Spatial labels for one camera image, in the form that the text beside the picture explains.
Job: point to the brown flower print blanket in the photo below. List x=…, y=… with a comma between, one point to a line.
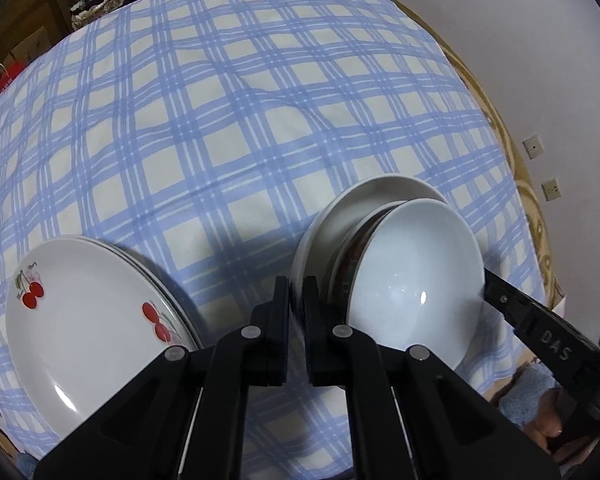
x=535, y=230

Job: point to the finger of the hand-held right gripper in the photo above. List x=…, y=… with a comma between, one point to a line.
x=505, y=300

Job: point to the white cherry print plate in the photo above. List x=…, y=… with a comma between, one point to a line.
x=180, y=312
x=139, y=260
x=90, y=330

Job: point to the small white bowl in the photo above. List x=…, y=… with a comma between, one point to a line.
x=350, y=205

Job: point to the red paper bag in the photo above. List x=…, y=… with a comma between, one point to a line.
x=5, y=80

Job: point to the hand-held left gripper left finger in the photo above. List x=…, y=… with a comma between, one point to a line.
x=277, y=340

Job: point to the blue plaid cloth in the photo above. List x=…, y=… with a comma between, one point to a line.
x=230, y=135

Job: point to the white wall socket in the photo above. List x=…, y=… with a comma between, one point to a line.
x=552, y=189
x=533, y=146

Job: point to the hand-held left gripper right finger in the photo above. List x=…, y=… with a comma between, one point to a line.
x=316, y=340

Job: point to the person's right hand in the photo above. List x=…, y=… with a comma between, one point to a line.
x=547, y=425

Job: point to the cardboard box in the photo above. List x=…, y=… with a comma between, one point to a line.
x=30, y=47

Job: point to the blue fleece cloth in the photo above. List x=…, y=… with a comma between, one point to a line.
x=522, y=395

